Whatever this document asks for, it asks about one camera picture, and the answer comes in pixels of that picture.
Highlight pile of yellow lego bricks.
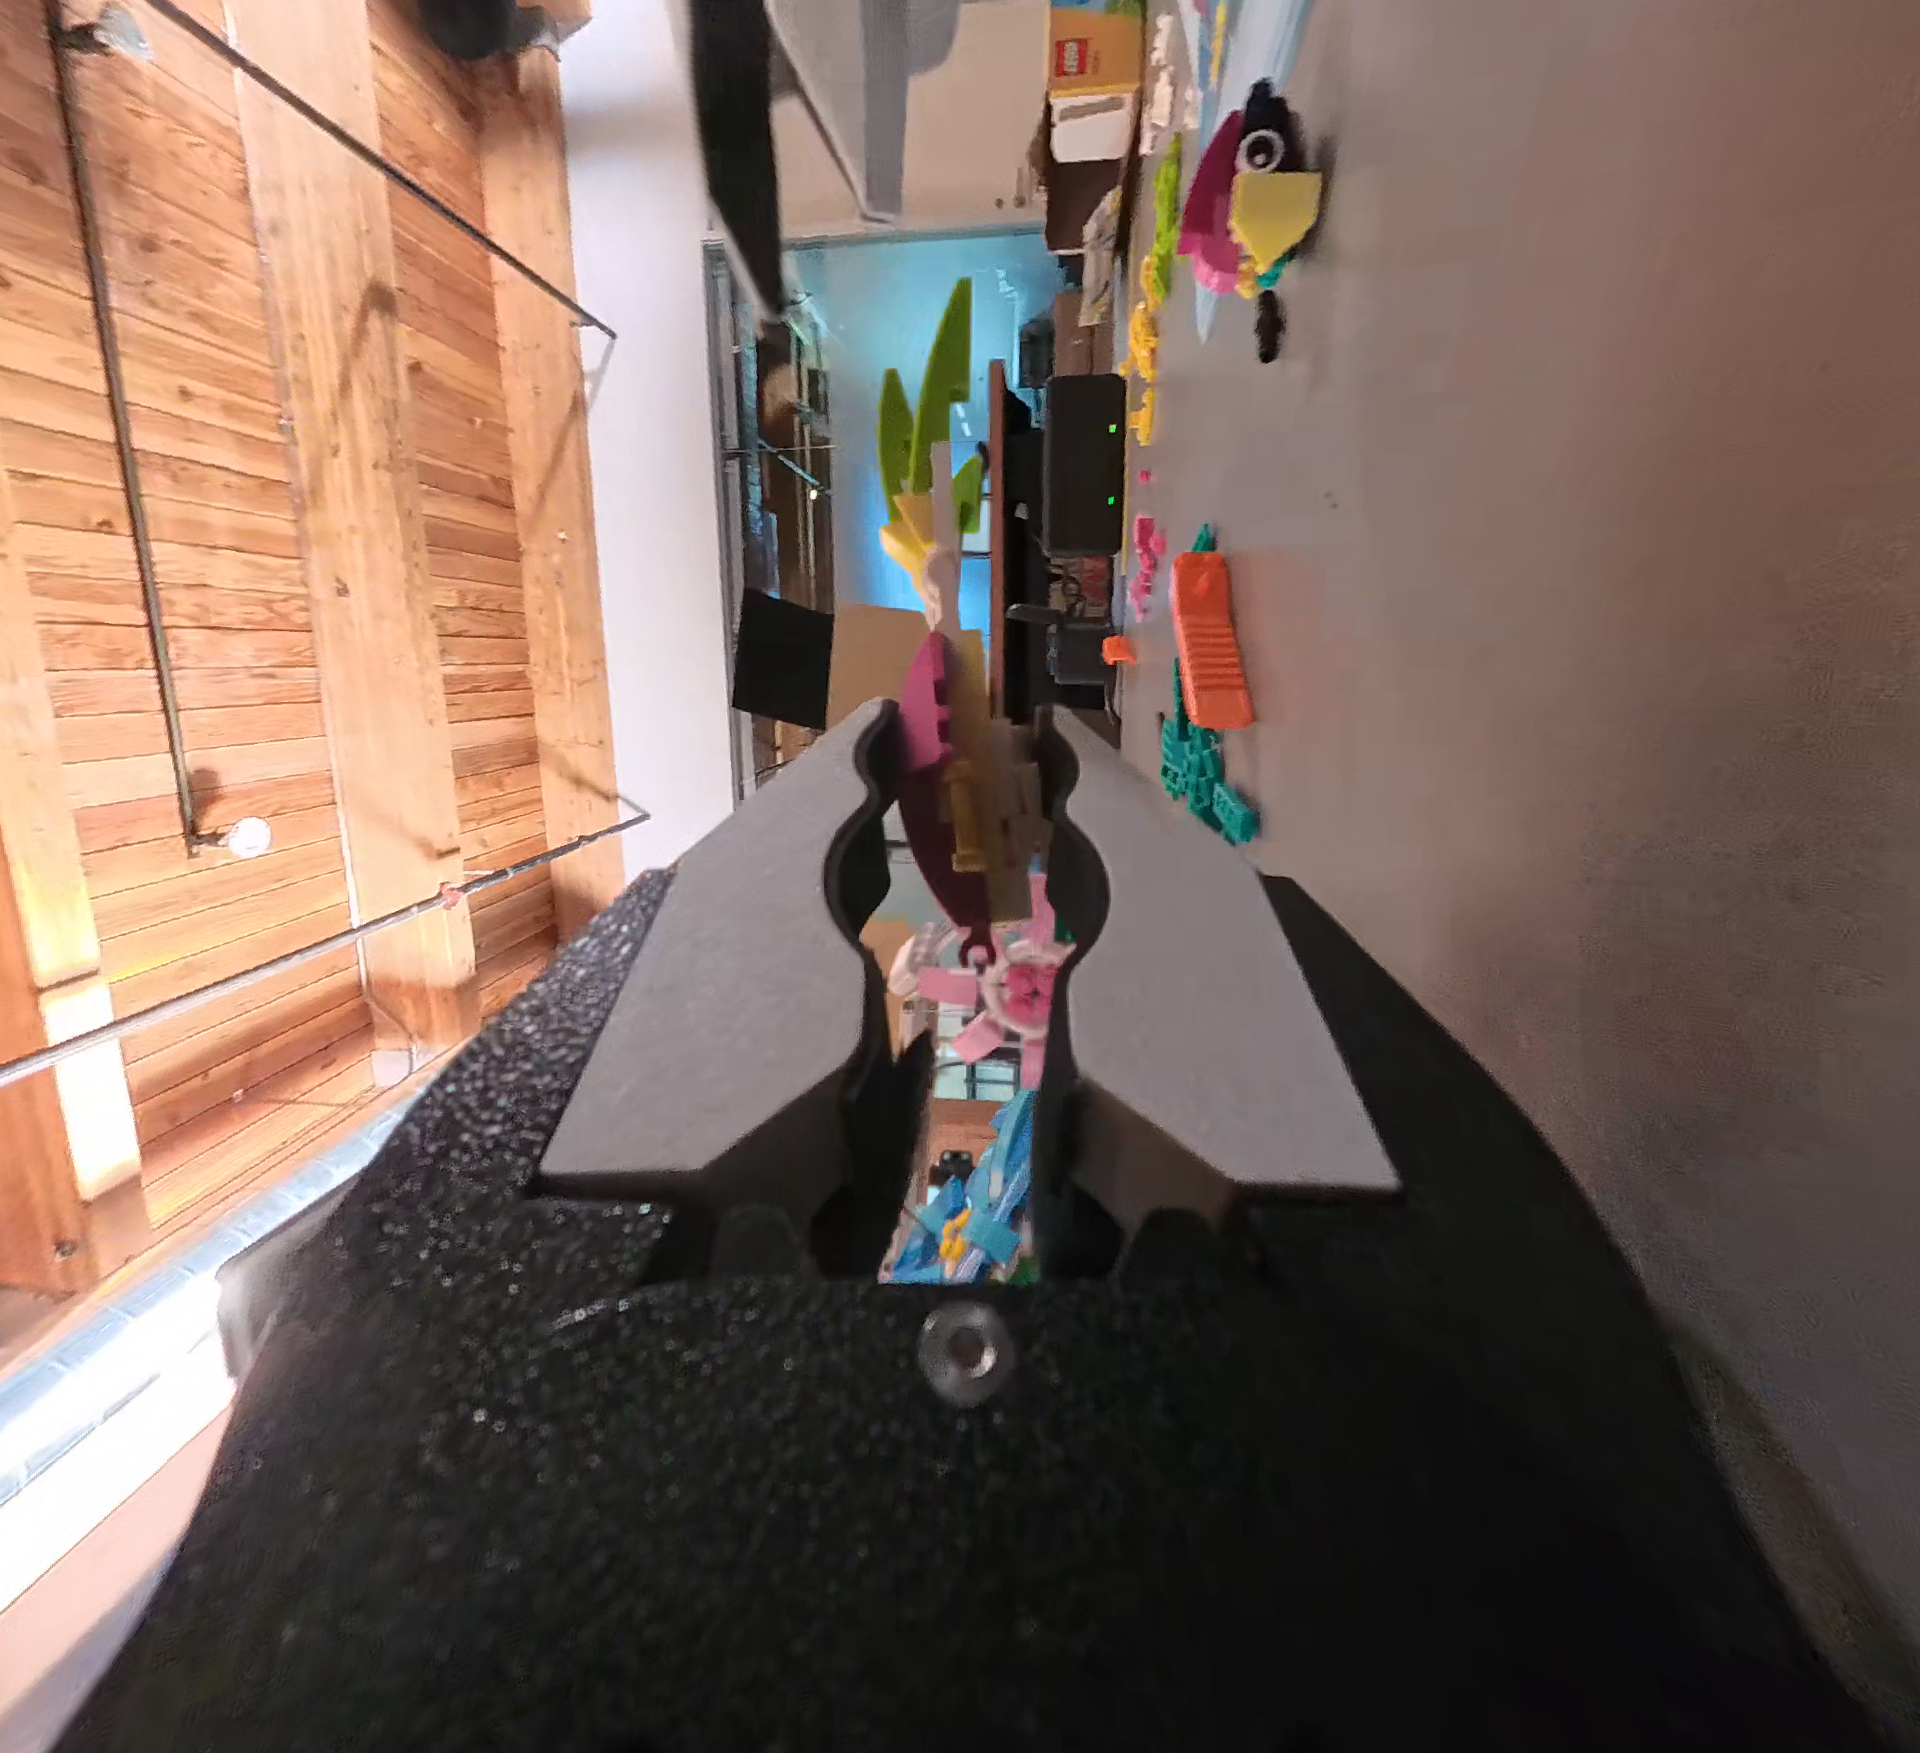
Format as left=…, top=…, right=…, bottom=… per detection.
left=1119, top=295, right=1168, bottom=449

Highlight metal ceiling rod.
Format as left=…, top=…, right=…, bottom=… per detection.
left=0, top=808, right=652, bottom=1081
left=0, top=0, right=622, bottom=345

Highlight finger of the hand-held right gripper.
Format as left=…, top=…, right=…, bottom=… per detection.
left=669, top=0, right=1340, bottom=309

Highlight pile of teal lego bricks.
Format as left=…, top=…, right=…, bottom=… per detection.
left=1156, top=519, right=1265, bottom=848

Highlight magenta lego bird yellow beak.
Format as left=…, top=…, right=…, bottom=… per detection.
left=1174, top=79, right=1327, bottom=304

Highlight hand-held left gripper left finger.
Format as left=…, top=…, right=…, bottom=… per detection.
left=537, top=698, right=930, bottom=1281

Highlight metal conduit pipe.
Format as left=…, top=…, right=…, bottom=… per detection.
left=49, top=0, right=206, bottom=856

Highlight black dome ceiling speaker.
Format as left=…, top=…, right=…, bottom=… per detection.
left=411, top=0, right=554, bottom=66

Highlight orange brick separator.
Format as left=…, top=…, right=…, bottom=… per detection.
left=1168, top=547, right=1261, bottom=735

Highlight lego flower model green base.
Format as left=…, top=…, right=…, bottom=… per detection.
left=882, top=870, right=1088, bottom=1289

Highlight black square panel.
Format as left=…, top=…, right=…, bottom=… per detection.
left=731, top=585, right=838, bottom=724

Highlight pile of pink lego bricks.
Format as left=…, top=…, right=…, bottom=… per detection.
left=1125, top=470, right=1174, bottom=623

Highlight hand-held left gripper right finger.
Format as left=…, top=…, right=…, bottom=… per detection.
left=1031, top=706, right=1404, bottom=1281

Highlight plain cardboard sheet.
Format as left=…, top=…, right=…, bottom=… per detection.
left=830, top=603, right=935, bottom=738

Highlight magenta yellow lego assembly with leaves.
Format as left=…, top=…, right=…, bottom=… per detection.
left=878, top=276, right=1064, bottom=962

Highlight pile of lime lego bricks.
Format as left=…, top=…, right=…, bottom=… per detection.
left=1137, top=131, right=1188, bottom=304

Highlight scattered white lego pieces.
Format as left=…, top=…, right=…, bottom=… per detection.
left=1137, top=11, right=1201, bottom=161

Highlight black box with green lights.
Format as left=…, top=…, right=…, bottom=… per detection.
left=1040, top=373, right=1134, bottom=556

